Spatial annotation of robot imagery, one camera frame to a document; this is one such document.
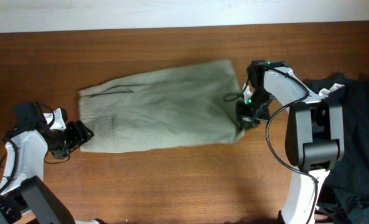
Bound khaki green shorts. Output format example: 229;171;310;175
79;60;244;153

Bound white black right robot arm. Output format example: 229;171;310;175
236;60;345;224

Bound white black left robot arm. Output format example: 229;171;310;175
0;101;94;224

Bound dark clothes pile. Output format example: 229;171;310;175
306;73;369;223

